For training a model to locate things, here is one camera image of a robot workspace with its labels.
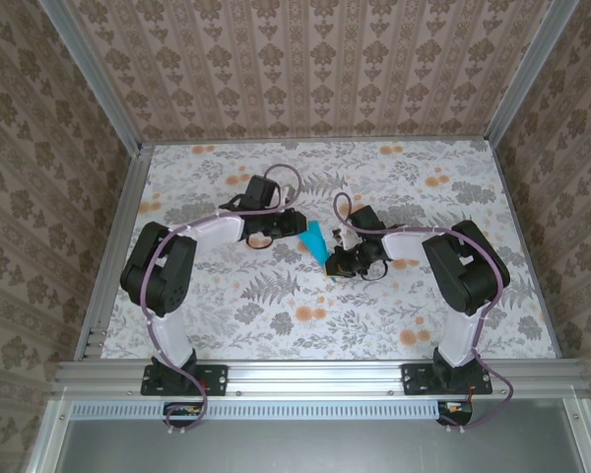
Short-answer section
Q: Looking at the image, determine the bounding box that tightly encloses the floral table cover sheet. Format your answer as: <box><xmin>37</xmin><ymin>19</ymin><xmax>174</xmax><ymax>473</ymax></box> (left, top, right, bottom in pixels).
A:
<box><xmin>100</xmin><ymin>142</ymin><xmax>558</xmax><ymax>361</ymax></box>

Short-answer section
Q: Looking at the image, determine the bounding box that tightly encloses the grey metal panel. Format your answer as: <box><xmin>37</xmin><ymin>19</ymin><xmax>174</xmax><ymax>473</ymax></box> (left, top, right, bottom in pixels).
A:
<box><xmin>27</xmin><ymin>397</ymin><xmax>591</xmax><ymax>473</ymax></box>

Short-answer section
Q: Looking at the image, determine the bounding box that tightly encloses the black connector board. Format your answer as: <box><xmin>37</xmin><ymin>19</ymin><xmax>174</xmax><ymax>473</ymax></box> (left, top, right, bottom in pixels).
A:
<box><xmin>163</xmin><ymin>401</ymin><xmax>209</xmax><ymax>429</ymax></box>
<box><xmin>435</xmin><ymin>401</ymin><xmax>475</xmax><ymax>428</ymax></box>

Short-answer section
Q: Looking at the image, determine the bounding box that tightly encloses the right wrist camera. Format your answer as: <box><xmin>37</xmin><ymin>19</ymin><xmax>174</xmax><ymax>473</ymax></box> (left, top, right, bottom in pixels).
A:
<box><xmin>332</xmin><ymin>227</ymin><xmax>362</xmax><ymax>252</ymax></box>

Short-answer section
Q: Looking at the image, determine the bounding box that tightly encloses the thin aluminium rail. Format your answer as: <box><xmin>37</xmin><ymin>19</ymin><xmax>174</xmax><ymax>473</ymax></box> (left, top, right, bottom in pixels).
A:
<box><xmin>140</xmin><ymin>137</ymin><xmax>493</xmax><ymax>147</ymax></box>

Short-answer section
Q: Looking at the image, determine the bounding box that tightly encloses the wide aluminium frame rail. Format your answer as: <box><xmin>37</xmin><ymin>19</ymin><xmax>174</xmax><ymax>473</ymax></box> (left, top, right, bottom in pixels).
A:
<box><xmin>51</xmin><ymin>359</ymin><xmax>590</xmax><ymax>399</ymax></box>

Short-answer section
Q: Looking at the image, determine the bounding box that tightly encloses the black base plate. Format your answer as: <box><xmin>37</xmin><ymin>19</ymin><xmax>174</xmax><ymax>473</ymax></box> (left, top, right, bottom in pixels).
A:
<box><xmin>141</xmin><ymin>363</ymin><xmax>229</xmax><ymax>397</ymax></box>
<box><xmin>402</xmin><ymin>363</ymin><xmax>493</xmax><ymax>397</ymax></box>

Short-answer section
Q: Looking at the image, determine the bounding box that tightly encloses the purple cable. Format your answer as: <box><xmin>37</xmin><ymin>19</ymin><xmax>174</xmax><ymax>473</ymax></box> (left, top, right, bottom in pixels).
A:
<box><xmin>140</xmin><ymin>163</ymin><xmax>304</xmax><ymax>436</ymax></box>
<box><xmin>332</xmin><ymin>191</ymin><xmax>516</xmax><ymax>436</ymax></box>

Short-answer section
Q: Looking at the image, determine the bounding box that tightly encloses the slotted grey cable duct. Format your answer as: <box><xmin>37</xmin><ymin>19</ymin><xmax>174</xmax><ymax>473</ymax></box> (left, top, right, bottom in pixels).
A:
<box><xmin>71</xmin><ymin>399</ymin><xmax>474</xmax><ymax>419</ymax></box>

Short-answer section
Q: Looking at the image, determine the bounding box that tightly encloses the sloping aluminium side rail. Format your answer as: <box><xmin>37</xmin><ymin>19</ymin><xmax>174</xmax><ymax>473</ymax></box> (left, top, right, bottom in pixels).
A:
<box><xmin>73</xmin><ymin>145</ymin><xmax>154</xmax><ymax>362</ymax></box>

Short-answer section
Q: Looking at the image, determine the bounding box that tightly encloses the aluminium frame post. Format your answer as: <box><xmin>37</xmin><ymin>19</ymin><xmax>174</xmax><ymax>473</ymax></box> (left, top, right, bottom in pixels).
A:
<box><xmin>41</xmin><ymin>0</ymin><xmax>145</xmax><ymax>153</ymax></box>
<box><xmin>483</xmin><ymin>0</ymin><xmax>585</xmax><ymax>143</ymax></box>

